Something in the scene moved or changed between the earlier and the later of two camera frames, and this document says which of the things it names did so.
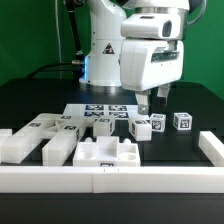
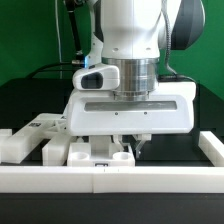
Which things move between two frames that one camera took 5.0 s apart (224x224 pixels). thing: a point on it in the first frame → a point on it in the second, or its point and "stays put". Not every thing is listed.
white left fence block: x=5 y=133 stays put
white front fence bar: x=111 y=179 stays put
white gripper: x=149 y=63 → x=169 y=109
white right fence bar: x=212 y=146 stays put
